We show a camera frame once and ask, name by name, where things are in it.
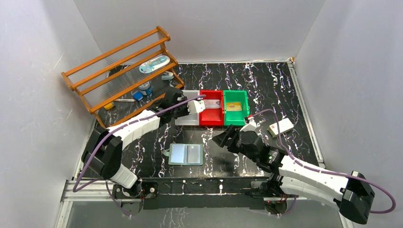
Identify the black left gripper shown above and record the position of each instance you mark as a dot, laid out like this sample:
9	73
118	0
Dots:
177	110

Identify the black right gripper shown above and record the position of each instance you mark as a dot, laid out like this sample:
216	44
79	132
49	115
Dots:
233	139

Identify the white magnetic stripe card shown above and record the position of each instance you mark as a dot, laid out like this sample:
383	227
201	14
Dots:
212	103

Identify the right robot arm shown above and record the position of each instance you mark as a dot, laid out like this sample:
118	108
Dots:
351	196

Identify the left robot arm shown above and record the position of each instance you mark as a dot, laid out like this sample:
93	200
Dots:
103	151

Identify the gold card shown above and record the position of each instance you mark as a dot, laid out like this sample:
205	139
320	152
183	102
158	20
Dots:
233	106

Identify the light blue white stapler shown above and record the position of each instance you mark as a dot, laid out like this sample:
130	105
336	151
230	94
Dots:
167	75

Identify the red plastic bin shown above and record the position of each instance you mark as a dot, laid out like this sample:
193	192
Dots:
212	117

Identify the white plastic bin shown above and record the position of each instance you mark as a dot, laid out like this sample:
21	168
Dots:
189	120

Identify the green plastic bin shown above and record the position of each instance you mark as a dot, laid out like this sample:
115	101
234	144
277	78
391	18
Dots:
236	118

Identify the blue small block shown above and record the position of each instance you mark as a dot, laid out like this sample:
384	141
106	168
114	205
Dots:
138	96

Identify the orange wooden shelf rack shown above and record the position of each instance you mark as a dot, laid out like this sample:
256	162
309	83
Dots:
115	74

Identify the white marker pen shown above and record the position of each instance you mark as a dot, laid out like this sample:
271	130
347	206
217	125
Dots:
125	100

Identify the white small box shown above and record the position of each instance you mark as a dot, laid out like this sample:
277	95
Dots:
281	127

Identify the yellow small block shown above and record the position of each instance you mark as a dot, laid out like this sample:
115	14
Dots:
109	106

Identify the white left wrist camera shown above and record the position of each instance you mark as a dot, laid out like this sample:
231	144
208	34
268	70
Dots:
196	106

